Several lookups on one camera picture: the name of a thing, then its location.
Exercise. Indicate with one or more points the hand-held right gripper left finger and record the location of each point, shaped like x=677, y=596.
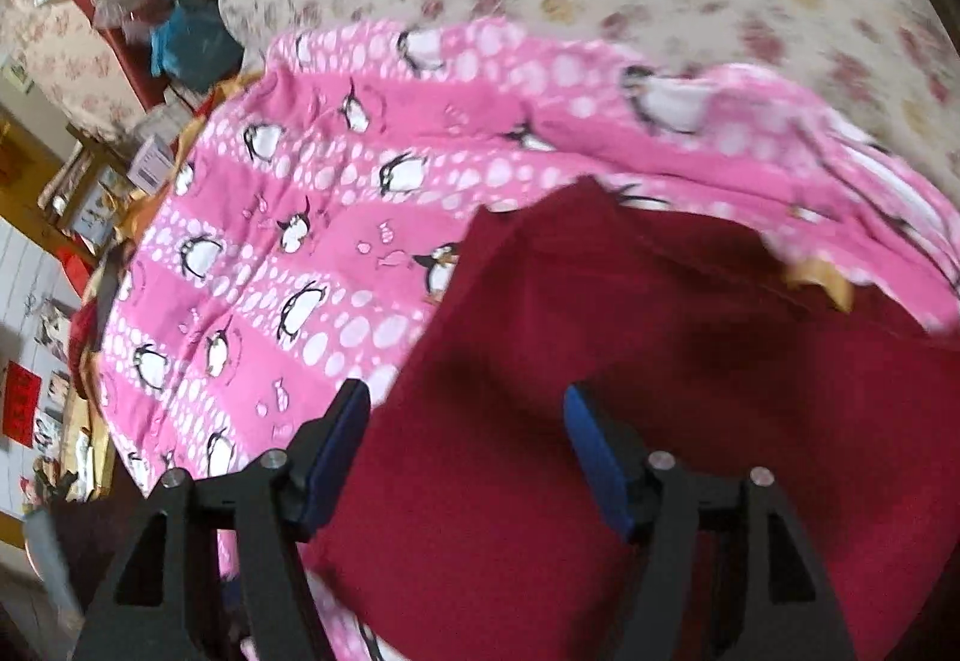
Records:
x=337, y=451

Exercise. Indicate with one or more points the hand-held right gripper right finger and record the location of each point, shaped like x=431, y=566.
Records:
x=600, y=458

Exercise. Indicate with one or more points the dark red garment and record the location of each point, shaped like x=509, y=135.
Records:
x=562, y=301

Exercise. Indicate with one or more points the pink penguin print blanket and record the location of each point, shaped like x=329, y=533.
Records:
x=247, y=241

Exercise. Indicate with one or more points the red paper sheet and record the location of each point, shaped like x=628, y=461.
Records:
x=21, y=406

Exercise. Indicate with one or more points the white cardboard box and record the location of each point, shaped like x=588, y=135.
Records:
x=150, y=162

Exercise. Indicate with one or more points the wooden shelf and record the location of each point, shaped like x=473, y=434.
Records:
x=67, y=181

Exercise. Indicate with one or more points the blue plastic bag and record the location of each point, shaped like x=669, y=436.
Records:
x=191, y=45

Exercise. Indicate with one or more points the red board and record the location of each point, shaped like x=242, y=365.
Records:
x=120, y=57

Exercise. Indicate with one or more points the floral cloth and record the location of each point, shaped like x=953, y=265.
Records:
x=67, y=53

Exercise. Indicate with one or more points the clear plastic bag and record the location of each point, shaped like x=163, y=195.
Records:
x=120, y=12

